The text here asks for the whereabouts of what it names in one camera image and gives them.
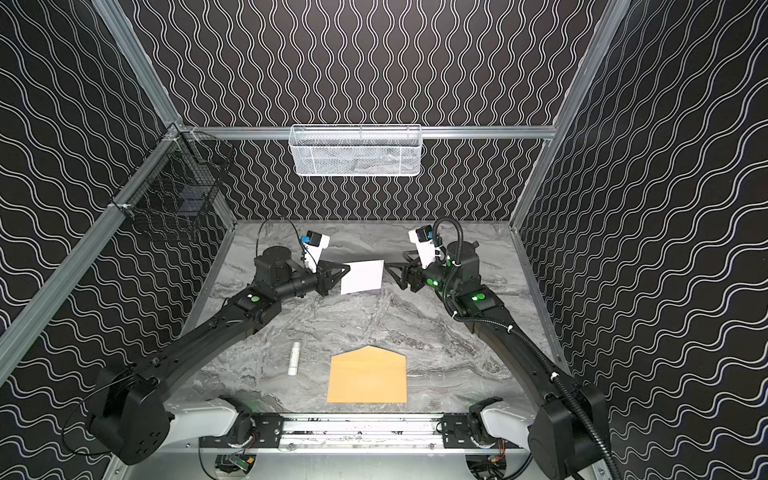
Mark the aluminium left side rail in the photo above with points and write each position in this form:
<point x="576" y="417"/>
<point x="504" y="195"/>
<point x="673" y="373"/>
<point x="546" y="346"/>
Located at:
<point x="20" y="336"/>

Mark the aluminium frame corner post right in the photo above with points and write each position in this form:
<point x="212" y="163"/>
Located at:
<point x="611" y="19"/>

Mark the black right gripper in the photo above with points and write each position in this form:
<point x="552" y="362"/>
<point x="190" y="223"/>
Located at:
<point x="411" y="278"/>

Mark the aluminium frame corner post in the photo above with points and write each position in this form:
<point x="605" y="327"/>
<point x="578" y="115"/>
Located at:
<point x="611" y="19"/>
<point x="128" y="43"/>

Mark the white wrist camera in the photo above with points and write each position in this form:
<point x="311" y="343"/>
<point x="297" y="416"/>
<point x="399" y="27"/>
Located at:
<point x="313" y="244"/>
<point x="423" y="238"/>

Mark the aluminium frame corner post left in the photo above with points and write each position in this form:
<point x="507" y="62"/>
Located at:
<point x="128" y="43"/>

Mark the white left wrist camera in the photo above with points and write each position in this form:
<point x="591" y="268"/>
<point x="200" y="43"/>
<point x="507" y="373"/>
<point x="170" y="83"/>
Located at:
<point x="313" y="244"/>

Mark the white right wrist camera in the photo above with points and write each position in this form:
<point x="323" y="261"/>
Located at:
<point x="423" y="238"/>

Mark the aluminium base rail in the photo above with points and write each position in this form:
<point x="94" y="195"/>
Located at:
<point x="360" y="432"/>

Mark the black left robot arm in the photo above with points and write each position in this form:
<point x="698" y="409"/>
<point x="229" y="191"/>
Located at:
<point x="130" y="412"/>

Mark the white paper letter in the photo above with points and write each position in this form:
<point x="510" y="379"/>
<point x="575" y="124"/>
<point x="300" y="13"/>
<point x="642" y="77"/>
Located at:
<point x="362" y="276"/>

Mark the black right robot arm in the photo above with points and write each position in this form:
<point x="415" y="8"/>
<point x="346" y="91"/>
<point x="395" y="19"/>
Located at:
<point x="469" y="301"/>

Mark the black wire basket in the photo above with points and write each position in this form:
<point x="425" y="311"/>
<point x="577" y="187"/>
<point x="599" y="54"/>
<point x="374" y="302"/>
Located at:
<point x="176" y="203"/>

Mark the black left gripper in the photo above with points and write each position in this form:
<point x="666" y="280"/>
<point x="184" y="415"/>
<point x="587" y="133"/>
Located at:
<point x="323" y="281"/>

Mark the white wire mesh basket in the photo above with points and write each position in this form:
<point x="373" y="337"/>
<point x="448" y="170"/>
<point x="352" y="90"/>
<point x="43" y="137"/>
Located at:
<point x="356" y="157"/>

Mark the brown paper envelope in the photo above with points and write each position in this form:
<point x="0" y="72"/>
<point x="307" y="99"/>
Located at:
<point x="368" y="375"/>

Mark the white glue stick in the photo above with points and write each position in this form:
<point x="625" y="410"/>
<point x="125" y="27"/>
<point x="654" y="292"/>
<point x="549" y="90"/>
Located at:
<point x="294" y="359"/>

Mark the aluminium back crossbar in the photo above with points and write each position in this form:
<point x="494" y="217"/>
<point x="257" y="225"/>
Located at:
<point x="334" y="131"/>

